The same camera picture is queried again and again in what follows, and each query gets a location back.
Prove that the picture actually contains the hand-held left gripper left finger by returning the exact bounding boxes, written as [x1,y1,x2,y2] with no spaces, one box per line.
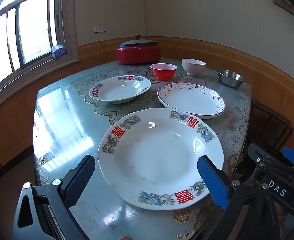
[12,154,96,240]

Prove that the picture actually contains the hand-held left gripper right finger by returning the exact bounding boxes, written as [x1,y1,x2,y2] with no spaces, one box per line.
[197,155,286,240]

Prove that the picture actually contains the large white plate red characters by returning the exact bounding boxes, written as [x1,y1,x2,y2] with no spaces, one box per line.
[98,108,225,210]

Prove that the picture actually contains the stainless steel bowl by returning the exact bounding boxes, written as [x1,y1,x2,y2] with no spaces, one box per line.
[217,69,245,88]

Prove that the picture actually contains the white floral plate pink rim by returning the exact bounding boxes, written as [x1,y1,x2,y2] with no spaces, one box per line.
[157,81,226,120]

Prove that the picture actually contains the small white plate red characters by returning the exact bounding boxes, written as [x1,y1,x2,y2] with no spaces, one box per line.
[89,75,151,104]

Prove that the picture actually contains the pale pink ceramic bowl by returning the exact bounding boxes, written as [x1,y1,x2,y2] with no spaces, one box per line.
[181,58,207,76]

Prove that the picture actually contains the red plastic bowl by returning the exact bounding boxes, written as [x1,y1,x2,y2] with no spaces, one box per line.
[150,63,178,81]

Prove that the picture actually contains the dark wooden chair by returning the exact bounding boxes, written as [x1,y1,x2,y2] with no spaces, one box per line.
[247,99,294,152]

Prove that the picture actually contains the purple tissue box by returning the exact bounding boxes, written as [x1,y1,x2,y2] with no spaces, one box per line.
[51,44,67,58]

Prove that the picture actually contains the red electric pot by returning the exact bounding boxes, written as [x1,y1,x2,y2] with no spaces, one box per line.
[116,44,161,64]

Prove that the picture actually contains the grey pot lid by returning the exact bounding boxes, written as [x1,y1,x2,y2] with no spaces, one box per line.
[117,35,158,47]

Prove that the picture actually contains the window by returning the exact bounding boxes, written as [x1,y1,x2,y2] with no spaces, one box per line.
[0,0,80,115]

